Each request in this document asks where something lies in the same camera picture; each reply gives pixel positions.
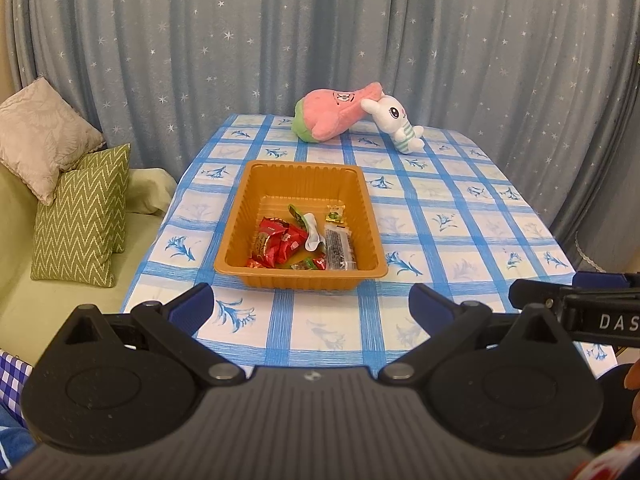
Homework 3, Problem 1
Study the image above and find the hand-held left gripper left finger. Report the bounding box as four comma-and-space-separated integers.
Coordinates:
60, 283, 246, 387

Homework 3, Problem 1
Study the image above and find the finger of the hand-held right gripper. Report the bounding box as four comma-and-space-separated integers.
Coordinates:
573, 271, 640, 291
509, 279, 569, 314

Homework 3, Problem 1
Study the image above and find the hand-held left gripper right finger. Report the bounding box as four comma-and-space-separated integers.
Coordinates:
379, 284, 566, 386

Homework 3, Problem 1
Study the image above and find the red wrapper with brown picture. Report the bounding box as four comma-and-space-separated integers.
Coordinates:
252, 217, 290, 260

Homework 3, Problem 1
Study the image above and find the clear packet of dark snack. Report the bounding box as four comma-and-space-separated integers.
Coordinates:
324, 224, 357, 271

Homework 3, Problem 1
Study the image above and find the green and white snack packet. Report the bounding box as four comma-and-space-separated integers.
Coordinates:
287, 204, 326, 253

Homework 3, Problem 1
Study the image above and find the orange plastic tray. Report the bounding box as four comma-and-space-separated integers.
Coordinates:
214, 160, 389, 291

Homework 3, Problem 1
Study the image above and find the person's right hand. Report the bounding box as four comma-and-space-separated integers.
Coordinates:
625, 359, 640, 441

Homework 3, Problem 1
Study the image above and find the lace-trimmed blue fabric cover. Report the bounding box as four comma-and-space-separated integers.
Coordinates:
574, 230, 640, 273

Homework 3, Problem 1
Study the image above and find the blue checkered tablecloth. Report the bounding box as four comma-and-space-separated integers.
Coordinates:
120, 113, 621, 381

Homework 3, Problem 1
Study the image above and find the green zigzag cushion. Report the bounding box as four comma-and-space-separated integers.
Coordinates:
31, 165, 128, 288
80, 143, 132, 254

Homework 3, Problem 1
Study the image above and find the red white printed clothing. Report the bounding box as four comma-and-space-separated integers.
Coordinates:
572, 439, 640, 480

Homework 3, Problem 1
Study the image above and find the light green sofa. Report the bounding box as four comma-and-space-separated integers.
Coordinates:
0, 160, 177, 361

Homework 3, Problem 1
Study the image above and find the white rabbit plush toy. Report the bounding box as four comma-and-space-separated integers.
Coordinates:
361, 96, 426, 155

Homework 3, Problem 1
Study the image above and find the blue white checkered cloth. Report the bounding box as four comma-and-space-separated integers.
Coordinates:
0, 350, 37, 463

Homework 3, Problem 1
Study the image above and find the pink plush toy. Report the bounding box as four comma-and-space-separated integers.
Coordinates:
292, 81, 386, 145

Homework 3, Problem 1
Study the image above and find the beige pillow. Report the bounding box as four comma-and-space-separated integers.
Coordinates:
0, 77, 106, 206

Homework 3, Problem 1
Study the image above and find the blue-grey star curtain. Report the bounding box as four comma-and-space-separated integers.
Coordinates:
5, 0, 640, 261

